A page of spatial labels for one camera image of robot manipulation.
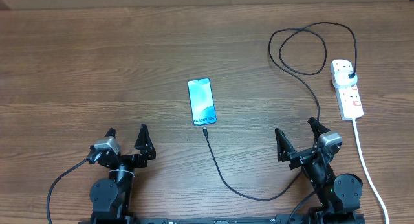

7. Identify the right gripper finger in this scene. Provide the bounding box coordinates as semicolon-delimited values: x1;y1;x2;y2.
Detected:
308;117;330;140
275;128;296;162

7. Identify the Samsung Galaxy smartphone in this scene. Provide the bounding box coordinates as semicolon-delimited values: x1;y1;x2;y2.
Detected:
188;78;217;126

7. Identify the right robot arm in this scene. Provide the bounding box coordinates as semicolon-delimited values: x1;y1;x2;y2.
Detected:
275;117;365;223

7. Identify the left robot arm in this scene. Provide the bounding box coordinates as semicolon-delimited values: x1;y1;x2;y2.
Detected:
87;124;156;223

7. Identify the white charger plug adapter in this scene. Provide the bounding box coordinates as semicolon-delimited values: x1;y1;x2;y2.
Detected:
332;71;358;89

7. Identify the white power strip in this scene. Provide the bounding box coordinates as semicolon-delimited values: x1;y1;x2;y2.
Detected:
331;59;364;120

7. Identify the white power strip cord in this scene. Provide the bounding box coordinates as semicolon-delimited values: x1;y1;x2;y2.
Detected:
351;118;390;224

